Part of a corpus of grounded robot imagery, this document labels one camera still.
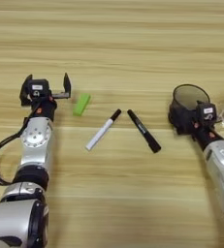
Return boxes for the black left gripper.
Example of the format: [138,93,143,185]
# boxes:
[18,72,73,122]

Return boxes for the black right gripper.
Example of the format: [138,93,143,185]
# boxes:
[168,104,222,143]

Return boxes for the black mesh pen cup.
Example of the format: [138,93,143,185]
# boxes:
[168,83,211,136]

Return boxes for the black marker pen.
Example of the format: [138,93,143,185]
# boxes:
[126,108,163,154]

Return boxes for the green eraser block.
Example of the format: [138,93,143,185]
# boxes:
[72,92,92,117]

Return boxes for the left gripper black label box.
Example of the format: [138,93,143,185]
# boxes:
[27,78,51,99]

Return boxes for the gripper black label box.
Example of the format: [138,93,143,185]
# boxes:
[27,78,51,99]
[195,102,218,122]

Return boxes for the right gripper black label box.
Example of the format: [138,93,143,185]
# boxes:
[195,102,218,122]

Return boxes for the white marker with black cap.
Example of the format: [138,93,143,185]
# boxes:
[84,108,123,152]

